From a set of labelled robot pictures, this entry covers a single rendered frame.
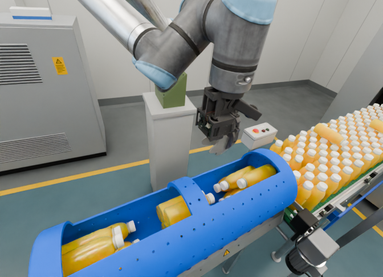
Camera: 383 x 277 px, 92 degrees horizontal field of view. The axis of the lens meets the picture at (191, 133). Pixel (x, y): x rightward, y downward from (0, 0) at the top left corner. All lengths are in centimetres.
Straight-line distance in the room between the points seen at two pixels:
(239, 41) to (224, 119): 16
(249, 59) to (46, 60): 179
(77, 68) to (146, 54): 156
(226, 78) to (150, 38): 19
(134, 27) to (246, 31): 25
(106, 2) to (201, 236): 67
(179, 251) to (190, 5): 61
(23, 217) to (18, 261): 39
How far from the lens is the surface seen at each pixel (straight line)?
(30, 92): 213
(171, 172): 169
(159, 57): 42
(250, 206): 72
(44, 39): 194
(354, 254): 250
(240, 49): 35
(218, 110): 41
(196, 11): 44
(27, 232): 228
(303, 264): 135
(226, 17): 35
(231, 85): 37
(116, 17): 52
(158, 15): 108
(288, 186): 85
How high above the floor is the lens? 177
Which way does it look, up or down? 38 degrees down
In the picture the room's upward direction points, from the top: 7 degrees clockwise
